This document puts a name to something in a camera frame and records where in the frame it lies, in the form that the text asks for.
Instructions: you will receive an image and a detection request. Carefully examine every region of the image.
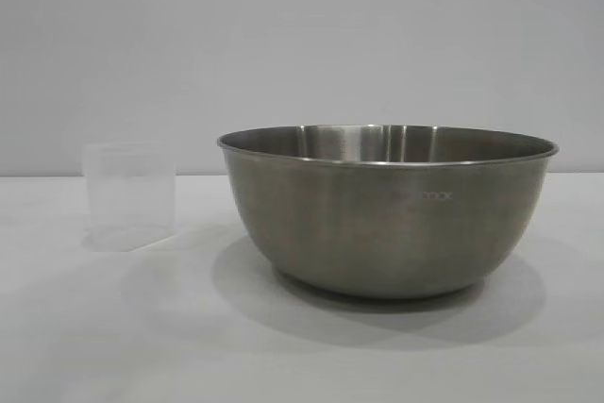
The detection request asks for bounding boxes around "stainless steel mixing bowl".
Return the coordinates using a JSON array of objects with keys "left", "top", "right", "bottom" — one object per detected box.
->
[{"left": 216, "top": 123, "right": 558, "bottom": 300}]

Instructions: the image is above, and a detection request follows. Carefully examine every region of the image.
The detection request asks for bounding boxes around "clear plastic measuring cup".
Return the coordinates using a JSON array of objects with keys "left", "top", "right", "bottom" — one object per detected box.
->
[{"left": 82, "top": 141, "right": 176, "bottom": 253}]

